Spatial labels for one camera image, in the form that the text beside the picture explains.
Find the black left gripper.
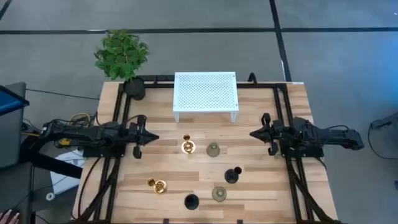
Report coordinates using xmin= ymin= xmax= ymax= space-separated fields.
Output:
xmin=126 ymin=114 xmax=160 ymax=160

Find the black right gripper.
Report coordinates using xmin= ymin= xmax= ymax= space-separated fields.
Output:
xmin=249 ymin=112 xmax=283 ymax=157

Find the gold candlestick holder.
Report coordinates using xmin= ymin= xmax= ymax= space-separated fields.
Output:
xmin=181 ymin=134 xmax=197 ymax=155
xmin=147 ymin=177 xmax=168 ymax=195

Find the ribbed glass candle holder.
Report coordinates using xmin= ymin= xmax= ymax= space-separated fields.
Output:
xmin=206 ymin=142 xmax=221 ymax=158
xmin=211 ymin=185 xmax=228 ymax=203

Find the black candlestick holder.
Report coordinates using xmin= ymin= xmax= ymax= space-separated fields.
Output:
xmin=224 ymin=166 xmax=243 ymax=184
xmin=183 ymin=194 xmax=200 ymax=211

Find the black plant pot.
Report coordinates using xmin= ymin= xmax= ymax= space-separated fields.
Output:
xmin=123 ymin=77 xmax=146 ymax=101

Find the white perforated metal shelf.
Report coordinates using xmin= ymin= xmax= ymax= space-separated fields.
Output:
xmin=172 ymin=72 xmax=240 ymax=124

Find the green leafy plant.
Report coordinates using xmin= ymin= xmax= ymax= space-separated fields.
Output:
xmin=94 ymin=29 xmax=150 ymax=82

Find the white paper sheet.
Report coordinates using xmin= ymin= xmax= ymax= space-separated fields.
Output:
xmin=49 ymin=148 xmax=86 ymax=195

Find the black desk beam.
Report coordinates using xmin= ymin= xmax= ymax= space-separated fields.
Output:
xmin=19 ymin=133 xmax=84 ymax=180

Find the dark grey equipment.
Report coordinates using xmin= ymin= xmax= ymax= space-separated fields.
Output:
xmin=369 ymin=112 xmax=398 ymax=131

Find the monitor with blue screen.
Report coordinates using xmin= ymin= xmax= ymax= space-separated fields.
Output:
xmin=0 ymin=84 xmax=30 ymax=116

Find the person's hand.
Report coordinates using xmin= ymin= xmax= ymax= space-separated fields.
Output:
xmin=0 ymin=209 xmax=21 ymax=224

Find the black aluminium table frame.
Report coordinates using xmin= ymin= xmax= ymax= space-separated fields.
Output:
xmin=73 ymin=74 xmax=341 ymax=224

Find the black cable bundle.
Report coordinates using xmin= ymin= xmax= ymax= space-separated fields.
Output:
xmin=287 ymin=157 xmax=338 ymax=223
xmin=76 ymin=155 xmax=121 ymax=222

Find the yellow cable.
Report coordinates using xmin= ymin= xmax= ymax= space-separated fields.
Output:
xmin=67 ymin=112 xmax=91 ymax=126

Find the thin black floor cable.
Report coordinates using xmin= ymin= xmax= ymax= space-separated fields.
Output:
xmin=25 ymin=88 xmax=100 ymax=101

